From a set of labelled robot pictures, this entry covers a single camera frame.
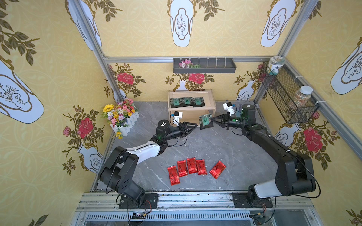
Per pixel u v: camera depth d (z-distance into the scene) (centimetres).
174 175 81
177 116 76
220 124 74
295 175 43
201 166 84
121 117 90
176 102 92
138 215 73
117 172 45
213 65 92
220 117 76
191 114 82
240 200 73
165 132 67
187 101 92
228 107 77
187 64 88
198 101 92
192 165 84
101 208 74
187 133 70
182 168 84
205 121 80
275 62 85
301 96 65
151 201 74
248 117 66
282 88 90
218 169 84
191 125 75
